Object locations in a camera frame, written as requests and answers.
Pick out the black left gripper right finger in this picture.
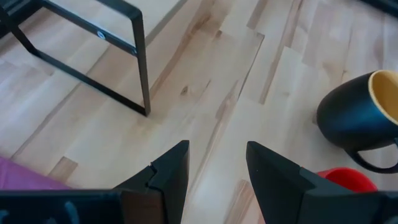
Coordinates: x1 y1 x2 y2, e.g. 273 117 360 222
246 141 383 224

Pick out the black metal wooden shelf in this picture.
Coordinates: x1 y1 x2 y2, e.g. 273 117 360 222
0 0 187 118

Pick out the black mug yellow inside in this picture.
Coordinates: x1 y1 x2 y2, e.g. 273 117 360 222
316 70 398 174

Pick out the red cup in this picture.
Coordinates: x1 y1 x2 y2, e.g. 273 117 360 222
317 167 379 194

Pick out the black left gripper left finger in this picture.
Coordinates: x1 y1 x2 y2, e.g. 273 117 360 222
113 139 190 224

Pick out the pink folded cloth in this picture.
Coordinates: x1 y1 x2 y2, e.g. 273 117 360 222
0 155 72 190

